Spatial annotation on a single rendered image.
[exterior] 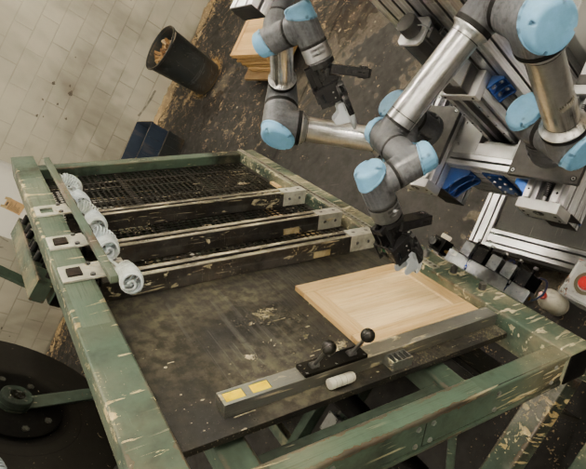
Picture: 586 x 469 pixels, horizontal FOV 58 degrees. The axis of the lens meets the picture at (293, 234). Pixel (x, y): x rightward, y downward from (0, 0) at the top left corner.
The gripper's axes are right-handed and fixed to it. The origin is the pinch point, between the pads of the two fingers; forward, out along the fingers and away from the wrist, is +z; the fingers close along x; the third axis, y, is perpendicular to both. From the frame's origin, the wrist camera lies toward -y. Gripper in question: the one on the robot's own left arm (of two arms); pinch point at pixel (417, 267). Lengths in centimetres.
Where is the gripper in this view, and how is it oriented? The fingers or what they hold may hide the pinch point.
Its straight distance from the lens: 145.0
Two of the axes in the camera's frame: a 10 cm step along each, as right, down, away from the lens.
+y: -7.0, 6.4, -3.2
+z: 4.2, 7.3, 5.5
